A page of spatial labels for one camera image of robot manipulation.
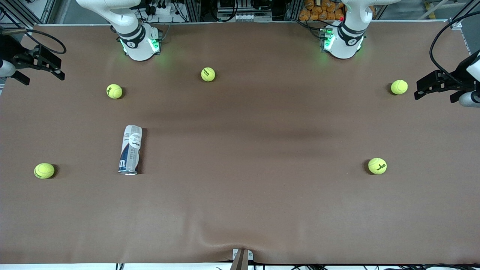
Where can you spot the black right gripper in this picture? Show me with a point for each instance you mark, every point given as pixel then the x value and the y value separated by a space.
pixel 11 52

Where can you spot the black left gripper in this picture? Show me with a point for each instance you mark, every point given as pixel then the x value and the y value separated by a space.
pixel 451 83

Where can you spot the clear tennis ball can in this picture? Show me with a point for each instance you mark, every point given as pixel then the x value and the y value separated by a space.
pixel 130 150

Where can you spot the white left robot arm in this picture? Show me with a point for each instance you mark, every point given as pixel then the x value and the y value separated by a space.
pixel 348 37

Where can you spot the yellow tennis ball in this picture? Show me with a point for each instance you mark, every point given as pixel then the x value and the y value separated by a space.
pixel 207 74
pixel 399 87
pixel 114 91
pixel 377 165
pixel 44 170

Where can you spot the white power strip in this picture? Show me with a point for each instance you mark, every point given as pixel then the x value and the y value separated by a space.
pixel 161 10

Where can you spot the pile of orange items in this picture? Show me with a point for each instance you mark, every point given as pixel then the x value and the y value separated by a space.
pixel 318 11

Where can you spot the white socket strip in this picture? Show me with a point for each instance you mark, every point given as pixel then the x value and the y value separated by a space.
pixel 251 17

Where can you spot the brown table mat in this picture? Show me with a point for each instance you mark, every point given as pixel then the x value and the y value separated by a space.
pixel 240 195

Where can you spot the aluminium frame post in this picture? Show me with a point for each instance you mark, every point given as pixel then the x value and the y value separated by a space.
pixel 193 11
pixel 294 9

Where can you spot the metal table edge bracket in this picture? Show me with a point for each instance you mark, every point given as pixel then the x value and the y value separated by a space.
pixel 240 260

